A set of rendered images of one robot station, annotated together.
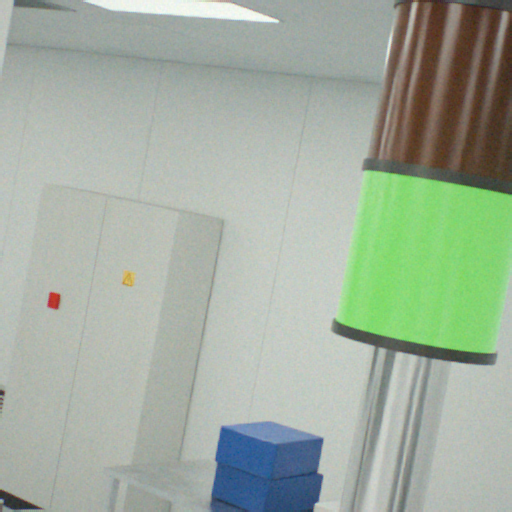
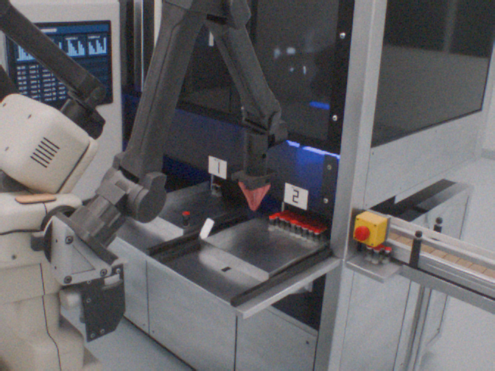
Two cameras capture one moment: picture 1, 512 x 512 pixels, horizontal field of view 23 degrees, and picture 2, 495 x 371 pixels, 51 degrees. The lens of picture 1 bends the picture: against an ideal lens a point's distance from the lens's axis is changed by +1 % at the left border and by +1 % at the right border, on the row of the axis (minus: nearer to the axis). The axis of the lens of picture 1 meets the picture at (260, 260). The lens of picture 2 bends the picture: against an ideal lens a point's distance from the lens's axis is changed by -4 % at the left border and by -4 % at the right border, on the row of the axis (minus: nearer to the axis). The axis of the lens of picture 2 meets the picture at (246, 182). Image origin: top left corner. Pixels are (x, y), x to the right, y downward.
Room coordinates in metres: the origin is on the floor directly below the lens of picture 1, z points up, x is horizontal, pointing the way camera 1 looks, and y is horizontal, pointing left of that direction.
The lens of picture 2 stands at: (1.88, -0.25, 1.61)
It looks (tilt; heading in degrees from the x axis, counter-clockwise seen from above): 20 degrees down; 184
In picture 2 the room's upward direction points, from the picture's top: 3 degrees clockwise
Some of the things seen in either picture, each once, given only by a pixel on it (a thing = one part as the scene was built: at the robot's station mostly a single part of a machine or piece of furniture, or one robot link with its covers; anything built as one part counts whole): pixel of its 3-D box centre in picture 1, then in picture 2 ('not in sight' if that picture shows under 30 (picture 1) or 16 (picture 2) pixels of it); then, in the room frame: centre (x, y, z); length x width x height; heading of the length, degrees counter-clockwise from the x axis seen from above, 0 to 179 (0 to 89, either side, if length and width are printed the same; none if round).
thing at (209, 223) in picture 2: not in sight; (193, 235); (0.48, -0.48, 0.91); 0.14 x 0.03 x 0.06; 140
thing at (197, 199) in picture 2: not in sight; (197, 207); (0.25, -0.51, 0.90); 0.34 x 0.26 x 0.04; 141
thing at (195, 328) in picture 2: not in sight; (219, 231); (-0.52, -0.52, 0.44); 2.06 x 1.00 x 0.88; 51
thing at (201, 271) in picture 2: not in sight; (216, 238); (0.41, -0.42, 0.87); 0.70 x 0.48 x 0.02; 51
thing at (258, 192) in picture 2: not in sight; (257, 191); (0.64, -0.30, 1.12); 0.07 x 0.07 x 0.09; 51
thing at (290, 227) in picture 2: not in sight; (295, 229); (0.38, -0.18, 0.90); 0.18 x 0.02 x 0.05; 52
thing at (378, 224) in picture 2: not in sight; (371, 227); (0.53, 0.02, 0.99); 0.08 x 0.07 x 0.07; 141
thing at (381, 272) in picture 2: not in sight; (377, 264); (0.51, 0.06, 0.87); 0.14 x 0.13 x 0.02; 141
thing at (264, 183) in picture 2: not in sight; (250, 193); (0.65, -0.31, 1.12); 0.07 x 0.07 x 0.09; 51
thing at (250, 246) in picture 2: not in sight; (272, 242); (0.46, -0.25, 0.90); 0.34 x 0.26 x 0.04; 142
